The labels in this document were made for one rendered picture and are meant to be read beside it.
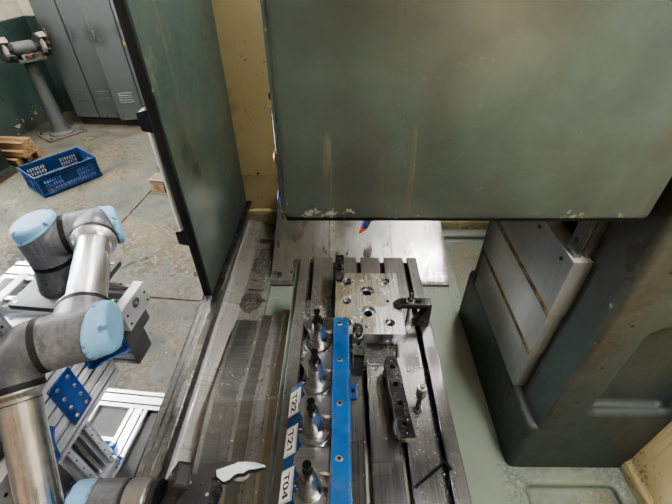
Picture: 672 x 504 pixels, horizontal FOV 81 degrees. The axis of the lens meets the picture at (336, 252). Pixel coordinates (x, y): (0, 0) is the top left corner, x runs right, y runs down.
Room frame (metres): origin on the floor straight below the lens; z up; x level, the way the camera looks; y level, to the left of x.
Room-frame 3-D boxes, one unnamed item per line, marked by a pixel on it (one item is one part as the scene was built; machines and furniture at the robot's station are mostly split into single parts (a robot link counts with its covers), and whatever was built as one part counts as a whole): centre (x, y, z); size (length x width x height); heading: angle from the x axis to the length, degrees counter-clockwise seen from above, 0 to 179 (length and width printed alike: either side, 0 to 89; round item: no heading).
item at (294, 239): (1.57, -0.12, 0.75); 0.89 x 0.67 x 0.26; 89
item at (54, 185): (3.63, 2.81, 0.11); 0.62 x 0.42 x 0.22; 143
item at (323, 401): (0.43, 0.05, 1.21); 0.07 x 0.05 x 0.01; 89
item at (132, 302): (0.88, 0.83, 1.07); 0.40 x 0.13 x 0.09; 84
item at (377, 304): (0.95, -0.11, 0.97); 0.29 x 0.23 x 0.05; 179
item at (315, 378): (0.49, 0.05, 1.26); 0.04 x 0.04 x 0.07
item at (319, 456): (0.32, 0.05, 1.21); 0.07 x 0.05 x 0.01; 89
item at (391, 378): (0.61, -0.18, 0.93); 0.26 x 0.05 x 0.06; 4
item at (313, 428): (0.38, 0.05, 1.26); 0.04 x 0.04 x 0.07
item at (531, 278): (0.90, -0.56, 1.16); 0.48 x 0.05 x 0.51; 179
